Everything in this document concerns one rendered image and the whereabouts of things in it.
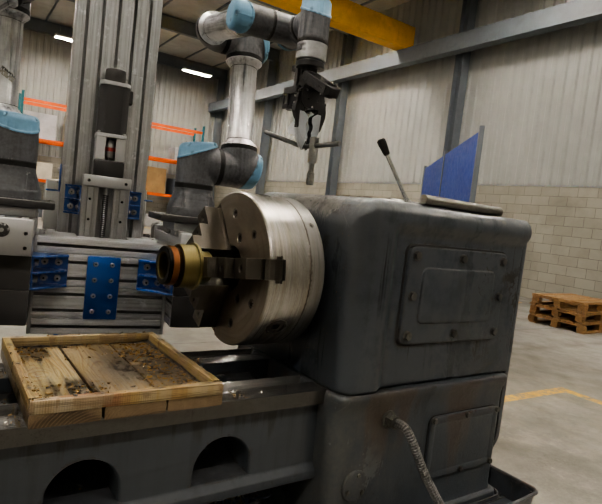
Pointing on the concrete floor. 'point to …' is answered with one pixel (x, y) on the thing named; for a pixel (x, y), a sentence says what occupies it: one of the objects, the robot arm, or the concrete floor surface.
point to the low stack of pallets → (575, 312)
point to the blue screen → (455, 171)
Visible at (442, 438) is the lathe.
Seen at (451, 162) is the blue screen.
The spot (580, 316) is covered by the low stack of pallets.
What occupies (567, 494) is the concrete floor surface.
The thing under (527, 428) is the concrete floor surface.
